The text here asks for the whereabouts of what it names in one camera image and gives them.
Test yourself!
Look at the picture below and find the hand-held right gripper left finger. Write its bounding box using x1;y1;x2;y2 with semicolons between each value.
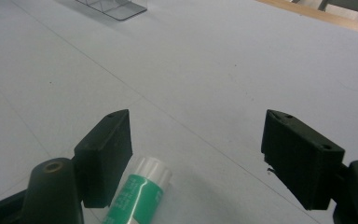
73;108;133;209

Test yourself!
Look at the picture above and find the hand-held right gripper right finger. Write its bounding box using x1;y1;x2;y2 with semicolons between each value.
260;109;346;211

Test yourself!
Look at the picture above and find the green and white tube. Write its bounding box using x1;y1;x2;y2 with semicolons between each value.
102;156;172;224

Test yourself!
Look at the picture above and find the clear plastic organizer box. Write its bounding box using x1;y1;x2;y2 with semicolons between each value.
76;0;148;21

